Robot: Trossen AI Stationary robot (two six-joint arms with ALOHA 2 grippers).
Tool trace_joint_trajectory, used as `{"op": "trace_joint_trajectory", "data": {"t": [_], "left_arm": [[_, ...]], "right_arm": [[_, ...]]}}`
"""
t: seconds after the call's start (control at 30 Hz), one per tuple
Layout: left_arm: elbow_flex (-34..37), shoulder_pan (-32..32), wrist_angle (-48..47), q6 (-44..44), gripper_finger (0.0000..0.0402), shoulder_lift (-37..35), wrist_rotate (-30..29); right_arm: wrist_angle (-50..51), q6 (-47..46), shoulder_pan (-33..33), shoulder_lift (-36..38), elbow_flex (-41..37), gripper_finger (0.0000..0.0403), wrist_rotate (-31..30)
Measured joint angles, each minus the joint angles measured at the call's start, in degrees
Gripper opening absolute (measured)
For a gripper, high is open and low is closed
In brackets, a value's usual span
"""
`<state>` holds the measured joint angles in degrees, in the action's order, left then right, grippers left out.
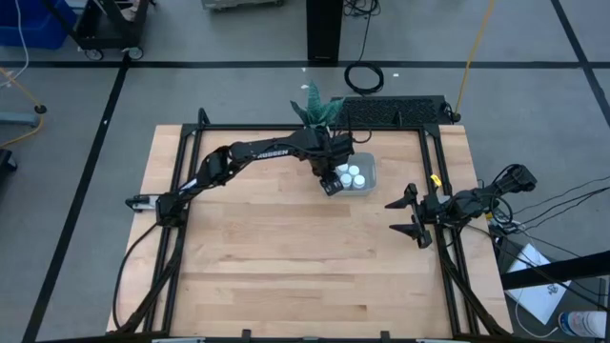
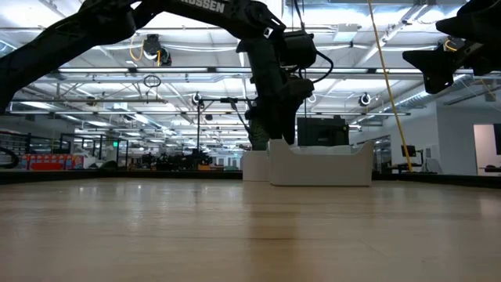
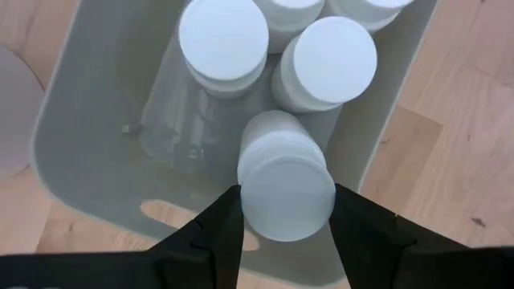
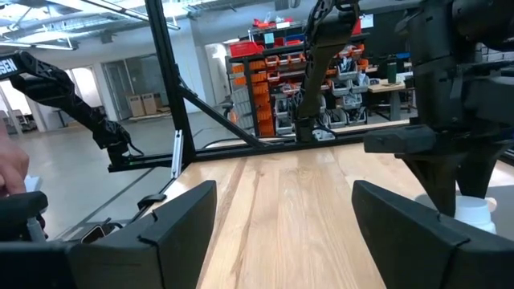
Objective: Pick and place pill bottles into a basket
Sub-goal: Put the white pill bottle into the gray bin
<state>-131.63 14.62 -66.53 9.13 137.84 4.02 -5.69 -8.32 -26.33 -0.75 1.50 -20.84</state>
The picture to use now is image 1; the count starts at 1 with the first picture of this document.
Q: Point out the black round stand foot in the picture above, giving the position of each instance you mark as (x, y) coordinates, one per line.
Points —
(40, 109)

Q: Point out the green snake plant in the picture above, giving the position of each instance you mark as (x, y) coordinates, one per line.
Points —
(315, 107)

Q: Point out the grey equipment case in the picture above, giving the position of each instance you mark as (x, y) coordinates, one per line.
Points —
(238, 4)

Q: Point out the black wheeled cart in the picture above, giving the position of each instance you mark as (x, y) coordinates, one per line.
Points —
(112, 28)

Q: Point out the black aluminium table frame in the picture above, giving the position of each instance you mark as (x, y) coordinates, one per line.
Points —
(262, 127)

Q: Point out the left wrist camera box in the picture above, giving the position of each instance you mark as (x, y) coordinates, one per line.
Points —
(332, 185)

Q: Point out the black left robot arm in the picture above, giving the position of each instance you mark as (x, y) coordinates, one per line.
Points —
(267, 151)

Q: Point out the translucent plastic basket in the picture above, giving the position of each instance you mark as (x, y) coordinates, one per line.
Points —
(368, 164)

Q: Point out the white pill bottle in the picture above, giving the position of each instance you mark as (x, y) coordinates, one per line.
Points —
(342, 167)
(353, 170)
(359, 181)
(346, 179)

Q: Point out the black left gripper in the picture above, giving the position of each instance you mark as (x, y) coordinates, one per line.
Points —
(329, 155)

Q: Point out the black metal bar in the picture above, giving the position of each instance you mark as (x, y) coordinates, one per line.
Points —
(562, 269)

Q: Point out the black floor object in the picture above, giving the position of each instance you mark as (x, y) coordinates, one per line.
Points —
(6, 162)

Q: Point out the blue plastic bin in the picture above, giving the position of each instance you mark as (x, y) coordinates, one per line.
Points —
(33, 24)

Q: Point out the white paper sheet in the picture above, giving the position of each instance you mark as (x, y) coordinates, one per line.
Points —
(538, 290)

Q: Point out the yellow tag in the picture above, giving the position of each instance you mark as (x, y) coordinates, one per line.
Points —
(435, 180)

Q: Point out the grey stand base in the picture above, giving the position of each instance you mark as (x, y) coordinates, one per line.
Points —
(16, 119)

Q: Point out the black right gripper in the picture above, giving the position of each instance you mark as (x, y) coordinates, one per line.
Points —
(436, 209)

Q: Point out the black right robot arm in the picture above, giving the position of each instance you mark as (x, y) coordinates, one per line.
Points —
(476, 202)

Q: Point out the white plastic bottle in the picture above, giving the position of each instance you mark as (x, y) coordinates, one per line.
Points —
(583, 324)

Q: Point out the black keyboard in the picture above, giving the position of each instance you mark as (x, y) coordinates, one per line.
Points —
(395, 112)

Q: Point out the black tower column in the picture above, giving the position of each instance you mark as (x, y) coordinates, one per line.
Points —
(324, 28)

